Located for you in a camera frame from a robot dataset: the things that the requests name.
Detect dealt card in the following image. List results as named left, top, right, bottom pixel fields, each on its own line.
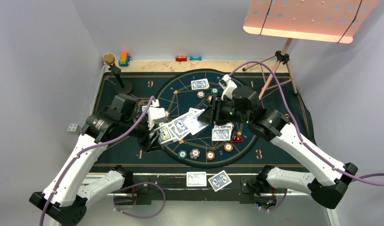
left=186, top=172, right=207, bottom=187
left=208, top=170, right=232, bottom=192

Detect orange poker chip stack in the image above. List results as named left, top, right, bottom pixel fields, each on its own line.
left=206, top=151, right=215, bottom=161

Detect black aluminium mounting rail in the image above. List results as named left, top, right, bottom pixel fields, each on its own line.
left=114, top=174, right=285, bottom=208

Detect pink music stand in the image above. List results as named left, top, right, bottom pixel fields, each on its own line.
left=243, top=0, right=379, bottom=94

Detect pink chips seat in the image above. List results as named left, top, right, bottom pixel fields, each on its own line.
left=197, top=90, right=206, bottom=98

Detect teal chips seat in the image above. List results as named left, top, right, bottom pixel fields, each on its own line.
left=211, top=88, right=220, bottom=96

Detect orange green blue toy blocks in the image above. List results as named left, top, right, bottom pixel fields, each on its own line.
left=119, top=52, right=131, bottom=66

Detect teal toy block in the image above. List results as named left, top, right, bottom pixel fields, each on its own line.
left=189, top=56, right=202, bottom=61

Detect red dealer button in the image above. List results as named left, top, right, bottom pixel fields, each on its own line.
left=231, top=132, right=244, bottom=143

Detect round blue poker mat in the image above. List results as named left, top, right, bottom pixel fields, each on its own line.
left=147, top=69, right=264, bottom=168

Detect teal poker chip stack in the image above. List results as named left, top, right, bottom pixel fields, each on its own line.
left=177, top=150, right=188, bottom=160

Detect blue playing card deck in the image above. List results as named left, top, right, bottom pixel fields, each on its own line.
left=156, top=113, right=194, bottom=146

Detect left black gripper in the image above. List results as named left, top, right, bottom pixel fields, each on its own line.
left=120, top=115, right=164, bottom=152

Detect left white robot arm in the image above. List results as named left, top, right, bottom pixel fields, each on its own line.
left=29, top=94, right=167, bottom=226

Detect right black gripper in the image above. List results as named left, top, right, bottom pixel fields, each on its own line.
left=198, top=95, right=251, bottom=126

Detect pink blue poker chip stack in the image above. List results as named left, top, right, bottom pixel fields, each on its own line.
left=190, top=149, right=200, bottom=160

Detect playing card being pulled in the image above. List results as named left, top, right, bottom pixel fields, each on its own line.
left=186, top=108, right=208, bottom=135

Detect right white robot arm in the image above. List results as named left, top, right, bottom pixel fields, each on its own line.
left=198, top=75, right=358, bottom=209

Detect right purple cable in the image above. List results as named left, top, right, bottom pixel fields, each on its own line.
left=229, top=61, right=384, bottom=213

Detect red toy block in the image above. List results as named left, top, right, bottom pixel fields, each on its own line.
left=175, top=56, right=188, bottom=62

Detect grey lego brick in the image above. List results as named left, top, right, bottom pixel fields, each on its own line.
left=67, top=123, right=81, bottom=135

